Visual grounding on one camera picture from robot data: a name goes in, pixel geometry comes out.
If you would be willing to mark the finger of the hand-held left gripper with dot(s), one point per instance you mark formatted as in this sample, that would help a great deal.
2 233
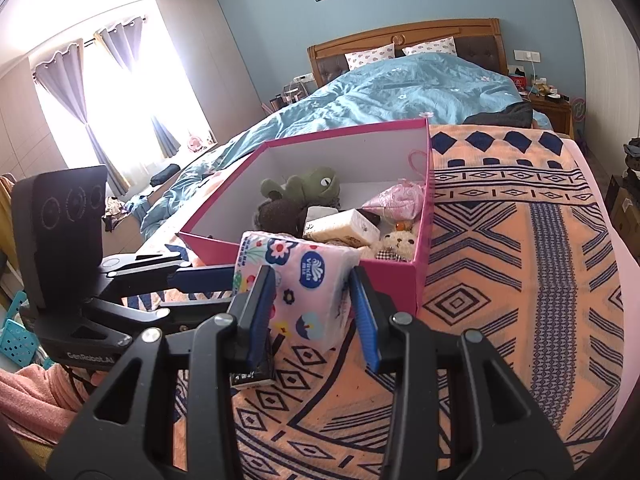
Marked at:
155 316
210 277

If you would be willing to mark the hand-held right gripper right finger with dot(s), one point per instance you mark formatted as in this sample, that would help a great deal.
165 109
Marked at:
365 320

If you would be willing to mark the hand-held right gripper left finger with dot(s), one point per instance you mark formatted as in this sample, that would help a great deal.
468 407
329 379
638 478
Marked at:
262 310

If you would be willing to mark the pink cardboard box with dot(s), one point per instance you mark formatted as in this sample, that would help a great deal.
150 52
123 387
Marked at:
395 285

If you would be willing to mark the pink floral tissue pack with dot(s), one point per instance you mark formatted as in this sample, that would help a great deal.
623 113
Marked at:
305 280

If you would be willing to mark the beige bear plush toy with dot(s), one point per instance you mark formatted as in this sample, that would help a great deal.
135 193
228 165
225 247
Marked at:
400 242

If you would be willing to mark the green white frog plush toy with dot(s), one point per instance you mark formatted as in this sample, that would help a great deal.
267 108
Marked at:
312 185

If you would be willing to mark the pile of clothes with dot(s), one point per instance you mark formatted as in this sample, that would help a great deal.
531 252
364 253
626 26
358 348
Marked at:
117 210

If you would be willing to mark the yellow garment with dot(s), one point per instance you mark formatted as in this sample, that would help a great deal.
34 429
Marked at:
5 200

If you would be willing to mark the dark fuzzy plush toy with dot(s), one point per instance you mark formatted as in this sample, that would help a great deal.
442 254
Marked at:
277 215

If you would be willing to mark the beige tissue pack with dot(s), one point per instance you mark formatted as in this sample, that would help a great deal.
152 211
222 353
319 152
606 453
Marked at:
345 227

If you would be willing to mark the turquoise perforated basket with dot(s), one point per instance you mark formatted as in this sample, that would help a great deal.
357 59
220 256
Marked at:
17 340

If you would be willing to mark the black bag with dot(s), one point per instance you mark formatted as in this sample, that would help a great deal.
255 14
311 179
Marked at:
165 175

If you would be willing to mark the white packet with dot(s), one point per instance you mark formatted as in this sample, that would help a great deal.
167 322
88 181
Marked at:
320 213

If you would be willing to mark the pink toy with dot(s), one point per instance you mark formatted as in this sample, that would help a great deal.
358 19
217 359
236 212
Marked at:
196 142

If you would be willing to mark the orange navy patterned blanket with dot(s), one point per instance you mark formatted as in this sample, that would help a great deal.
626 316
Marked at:
500 260

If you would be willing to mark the purple curtain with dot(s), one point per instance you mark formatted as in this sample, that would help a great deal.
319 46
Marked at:
55 85
120 42

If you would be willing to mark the cluttered bedside table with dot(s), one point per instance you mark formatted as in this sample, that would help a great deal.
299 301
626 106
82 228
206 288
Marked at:
295 94

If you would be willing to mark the blue duvet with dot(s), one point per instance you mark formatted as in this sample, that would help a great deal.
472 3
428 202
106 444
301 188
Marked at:
390 90

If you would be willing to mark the dark cloth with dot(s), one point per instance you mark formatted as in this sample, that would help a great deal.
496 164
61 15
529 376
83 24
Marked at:
510 112

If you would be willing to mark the white dotted pillow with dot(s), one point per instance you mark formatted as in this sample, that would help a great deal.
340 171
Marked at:
431 47
370 56

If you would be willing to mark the wooden nightstand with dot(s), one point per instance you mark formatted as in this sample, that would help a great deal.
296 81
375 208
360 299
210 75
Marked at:
555 112

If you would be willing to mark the red box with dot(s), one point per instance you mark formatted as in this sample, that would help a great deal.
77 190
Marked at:
517 80

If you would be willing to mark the brown cardboard box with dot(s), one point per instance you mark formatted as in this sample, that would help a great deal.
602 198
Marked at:
625 205

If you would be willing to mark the wooden headboard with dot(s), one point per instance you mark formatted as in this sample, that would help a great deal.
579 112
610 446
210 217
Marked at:
400 32

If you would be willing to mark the round pink teal ornament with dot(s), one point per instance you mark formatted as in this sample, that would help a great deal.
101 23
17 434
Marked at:
579 107

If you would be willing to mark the white wall socket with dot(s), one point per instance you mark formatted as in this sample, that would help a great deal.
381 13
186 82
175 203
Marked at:
526 55

